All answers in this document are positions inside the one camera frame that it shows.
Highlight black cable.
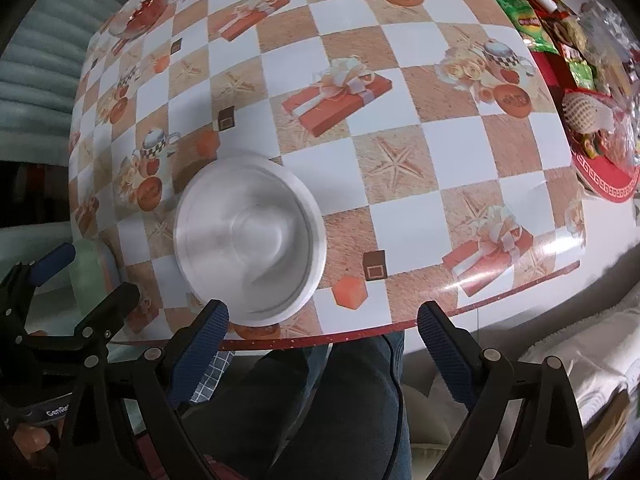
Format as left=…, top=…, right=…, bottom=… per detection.
left=382, top=335, right=407, bottom=480

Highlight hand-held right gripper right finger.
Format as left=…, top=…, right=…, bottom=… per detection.
left=416, top=300, right=587, bottom=480

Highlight person's legs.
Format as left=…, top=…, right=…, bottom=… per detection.
left=185, top=332, right=416, bottom=480

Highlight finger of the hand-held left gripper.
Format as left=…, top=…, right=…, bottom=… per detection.
left=22, top=282, right=141, bottom=366
left=0, top=242, right=77, bottom=333

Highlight clear plastic bag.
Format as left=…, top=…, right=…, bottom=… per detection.
left=580, top=2, right=640, bottom=166

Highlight white foam bowl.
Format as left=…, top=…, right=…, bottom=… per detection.
left=173, top=156, right=328, bottom=327
left=177, top=160, right=323, bottom=313

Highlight large green snack packet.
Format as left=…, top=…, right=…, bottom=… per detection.
left=492, top=0, right=560, bottom=56

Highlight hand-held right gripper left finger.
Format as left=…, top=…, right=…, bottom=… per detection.
left=59, top=299, right=231, bottom=480

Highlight red round snack tray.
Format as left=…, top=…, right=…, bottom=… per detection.
left=486, top=0, right=640, bottom=204

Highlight person's left hand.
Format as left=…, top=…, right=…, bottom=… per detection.
left=12, top=422, right=63, bottom=461

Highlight white cloth cover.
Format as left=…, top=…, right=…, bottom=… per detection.
left=520, top=295, right=640, bottom=426

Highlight pale green ribbed cushion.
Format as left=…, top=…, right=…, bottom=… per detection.
left=0, top=0, right=131, bottom=161

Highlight green square plate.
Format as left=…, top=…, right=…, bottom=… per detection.
left=70, top=239, right=121, bottom=311

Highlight white foam fruit net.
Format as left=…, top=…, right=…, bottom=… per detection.
left=562, top=87, right=616, bottom=133

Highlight small green snack packet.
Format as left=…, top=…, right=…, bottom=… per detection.
left=569, top=59, right=597, bottom=90

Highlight blue checkered cloth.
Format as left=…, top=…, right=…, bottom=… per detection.
left=192, top=350, right=236, bottom=406

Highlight checkered printed tablecloth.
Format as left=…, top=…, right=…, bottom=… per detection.
left=67, top=0, right=586, bottom=351

